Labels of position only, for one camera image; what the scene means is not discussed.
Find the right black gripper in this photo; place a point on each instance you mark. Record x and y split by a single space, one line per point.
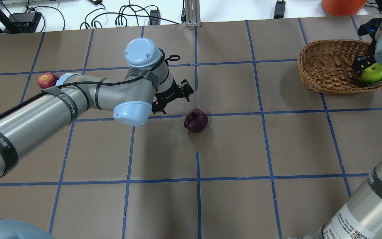
362 64

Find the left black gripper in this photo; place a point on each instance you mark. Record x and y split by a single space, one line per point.
170 90

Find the green apple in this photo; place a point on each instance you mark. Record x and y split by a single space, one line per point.
372 74

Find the dark red apple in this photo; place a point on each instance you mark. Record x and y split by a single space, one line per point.
195 121

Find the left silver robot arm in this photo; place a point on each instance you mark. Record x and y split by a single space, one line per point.
147 87

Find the woven wicker basket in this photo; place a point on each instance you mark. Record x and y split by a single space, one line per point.
325 66

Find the orange object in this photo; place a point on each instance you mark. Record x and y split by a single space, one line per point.
342 7

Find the black power adapter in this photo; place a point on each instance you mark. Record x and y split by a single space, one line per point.
154 17

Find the black adapter at right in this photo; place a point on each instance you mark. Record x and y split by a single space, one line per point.
279 10

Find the black box on floor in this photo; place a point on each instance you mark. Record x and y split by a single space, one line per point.
25 22

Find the aluminium frame post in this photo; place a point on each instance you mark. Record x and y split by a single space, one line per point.
192 13

